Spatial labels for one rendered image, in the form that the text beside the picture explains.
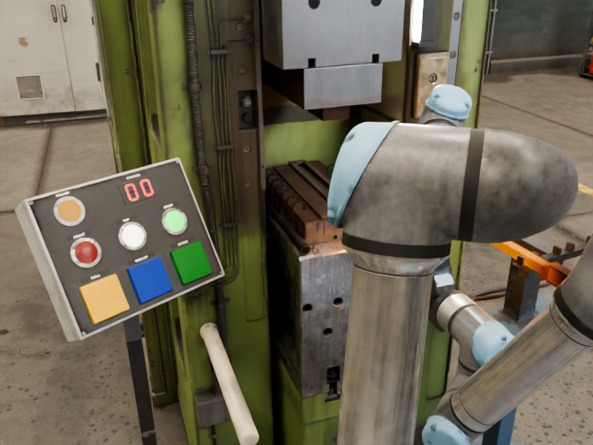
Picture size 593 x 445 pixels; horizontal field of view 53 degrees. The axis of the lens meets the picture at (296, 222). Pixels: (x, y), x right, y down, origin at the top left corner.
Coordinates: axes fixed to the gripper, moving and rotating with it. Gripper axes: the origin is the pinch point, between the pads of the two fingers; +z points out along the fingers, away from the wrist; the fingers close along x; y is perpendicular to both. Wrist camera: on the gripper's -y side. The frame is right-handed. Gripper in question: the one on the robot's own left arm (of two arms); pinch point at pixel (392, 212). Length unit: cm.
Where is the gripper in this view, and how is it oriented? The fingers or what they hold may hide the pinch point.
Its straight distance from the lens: 131.5
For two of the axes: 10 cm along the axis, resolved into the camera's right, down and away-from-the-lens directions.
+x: 9.4, -1.5, 2.9
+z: -1.5, 6.0, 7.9
